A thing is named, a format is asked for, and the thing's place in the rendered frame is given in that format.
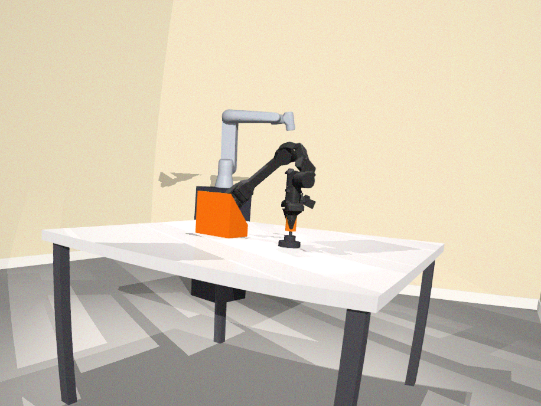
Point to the orange knob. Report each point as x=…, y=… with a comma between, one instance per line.
x=287, y=226

